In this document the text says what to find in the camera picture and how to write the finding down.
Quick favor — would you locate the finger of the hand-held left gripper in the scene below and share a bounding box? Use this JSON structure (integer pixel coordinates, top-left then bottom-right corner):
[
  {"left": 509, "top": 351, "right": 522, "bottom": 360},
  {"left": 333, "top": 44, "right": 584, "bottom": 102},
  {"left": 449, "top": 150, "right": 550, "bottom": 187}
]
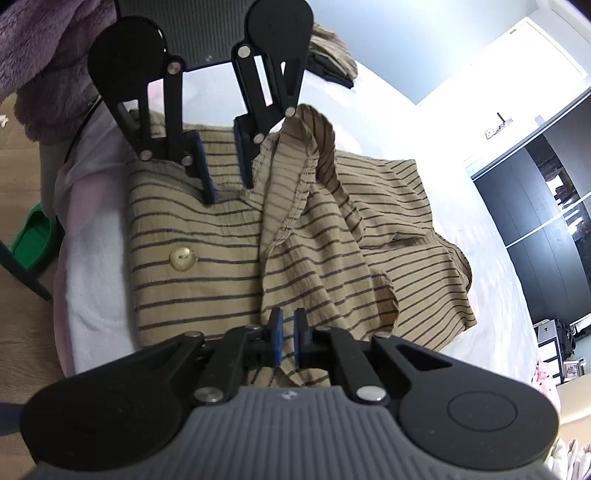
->
[
  {"left": 231, "top": 44, "right": 306, "bottom": 190},
  {"left": 104, "top": 58, "right": 220, "bottom": 206}
]

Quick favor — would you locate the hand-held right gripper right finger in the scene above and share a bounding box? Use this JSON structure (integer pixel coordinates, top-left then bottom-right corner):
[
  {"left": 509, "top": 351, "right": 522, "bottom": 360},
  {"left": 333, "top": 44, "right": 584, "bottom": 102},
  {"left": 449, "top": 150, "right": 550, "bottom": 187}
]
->
[{"left": 294, "top": 307, "right": 454, "bottom": 404}]

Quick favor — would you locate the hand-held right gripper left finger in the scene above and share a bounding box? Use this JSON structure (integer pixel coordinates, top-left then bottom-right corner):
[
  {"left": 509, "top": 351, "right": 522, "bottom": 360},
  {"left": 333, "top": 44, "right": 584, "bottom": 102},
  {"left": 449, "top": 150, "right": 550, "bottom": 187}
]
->
[{"left": 121, "top": 307, "right": 284, "bottom": 406}]

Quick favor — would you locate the brown striped shirt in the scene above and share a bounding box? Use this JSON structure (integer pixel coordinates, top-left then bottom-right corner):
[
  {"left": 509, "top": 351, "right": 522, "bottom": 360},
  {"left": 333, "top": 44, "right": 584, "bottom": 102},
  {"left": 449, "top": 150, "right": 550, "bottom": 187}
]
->
[{"left": 128, "top": 104, "right": 477, "bottom": 389}]

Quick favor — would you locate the stack of folded clothes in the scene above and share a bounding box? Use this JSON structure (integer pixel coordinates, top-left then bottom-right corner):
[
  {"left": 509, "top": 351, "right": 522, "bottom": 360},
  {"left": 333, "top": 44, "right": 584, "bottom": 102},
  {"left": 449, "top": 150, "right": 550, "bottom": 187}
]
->
[{"left": 549, "top": 438, "right": 591, "bottom": 480}]

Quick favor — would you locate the black cloth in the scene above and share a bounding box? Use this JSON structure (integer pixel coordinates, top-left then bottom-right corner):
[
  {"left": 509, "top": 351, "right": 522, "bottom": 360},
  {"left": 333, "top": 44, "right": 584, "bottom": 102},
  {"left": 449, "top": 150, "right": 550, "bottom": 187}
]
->
[{"left": 305, "top": 50, "right": 356, "bottom": 89}]

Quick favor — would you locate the crumpled brown striped garment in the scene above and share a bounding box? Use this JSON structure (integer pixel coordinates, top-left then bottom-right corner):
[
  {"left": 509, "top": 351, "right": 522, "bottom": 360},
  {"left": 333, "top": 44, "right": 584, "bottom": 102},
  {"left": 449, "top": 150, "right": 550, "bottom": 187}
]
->
[{"left": 308, "top": 23, "right": 359, "bottom": 77}]

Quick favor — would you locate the purple fuzzy robe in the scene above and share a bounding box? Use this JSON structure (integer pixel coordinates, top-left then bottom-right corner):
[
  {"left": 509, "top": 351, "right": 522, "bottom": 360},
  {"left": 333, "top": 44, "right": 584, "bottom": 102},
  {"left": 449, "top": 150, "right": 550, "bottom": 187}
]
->
[{"left": 0, "top": 0, "right": 122, "bottom": 145}]

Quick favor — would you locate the green slipper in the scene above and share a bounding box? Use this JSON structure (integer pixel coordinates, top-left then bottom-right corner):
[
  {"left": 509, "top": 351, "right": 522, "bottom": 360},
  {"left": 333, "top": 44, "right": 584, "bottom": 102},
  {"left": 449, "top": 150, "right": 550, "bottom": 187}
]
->
[{"left": 9, "top": 204, "right": 66, "bottom": 271}]

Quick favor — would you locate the dark furniture leg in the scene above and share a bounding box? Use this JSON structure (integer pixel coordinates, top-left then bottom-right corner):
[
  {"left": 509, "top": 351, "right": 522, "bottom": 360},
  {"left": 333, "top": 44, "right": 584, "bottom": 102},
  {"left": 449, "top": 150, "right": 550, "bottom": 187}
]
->
[{"left": 0, "top": 239, "right": 54, "bottom": 304}]

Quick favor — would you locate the light pink printed pillow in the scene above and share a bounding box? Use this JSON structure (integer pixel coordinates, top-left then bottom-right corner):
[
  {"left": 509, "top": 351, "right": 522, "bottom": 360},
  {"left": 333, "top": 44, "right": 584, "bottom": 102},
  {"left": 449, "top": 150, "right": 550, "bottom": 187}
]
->
[{"left": 531, "top": 361, "right": 563, "bottom": 398}]

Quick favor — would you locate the white nightstand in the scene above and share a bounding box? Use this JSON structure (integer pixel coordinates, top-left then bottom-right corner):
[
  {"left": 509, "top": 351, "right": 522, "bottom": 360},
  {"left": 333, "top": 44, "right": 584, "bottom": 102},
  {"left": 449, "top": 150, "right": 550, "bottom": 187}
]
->
[{"left": 533, "top": 318, "right": 588, "bottom": 385}]

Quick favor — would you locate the black sliding wardrobe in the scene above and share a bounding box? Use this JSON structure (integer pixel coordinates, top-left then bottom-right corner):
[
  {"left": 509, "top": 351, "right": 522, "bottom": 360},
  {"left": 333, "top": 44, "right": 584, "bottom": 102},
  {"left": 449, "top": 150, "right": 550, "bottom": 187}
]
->
[{"left": 470, "top": 90, "right": 591, "bottom": 344}]

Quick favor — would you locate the white door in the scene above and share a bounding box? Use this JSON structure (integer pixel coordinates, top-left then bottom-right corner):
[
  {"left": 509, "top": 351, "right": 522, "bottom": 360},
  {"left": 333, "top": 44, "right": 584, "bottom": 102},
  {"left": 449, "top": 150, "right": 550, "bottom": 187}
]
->
[{"left": 418, "top": 18, "right": 589, "bottom": 160}]

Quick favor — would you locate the cream padded headboard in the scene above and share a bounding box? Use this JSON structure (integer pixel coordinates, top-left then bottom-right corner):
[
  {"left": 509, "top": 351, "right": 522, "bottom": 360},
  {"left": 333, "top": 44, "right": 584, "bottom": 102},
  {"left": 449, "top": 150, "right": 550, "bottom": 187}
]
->
[{"left": 554, "top": 369, "right": 591, "bottom": 446}]

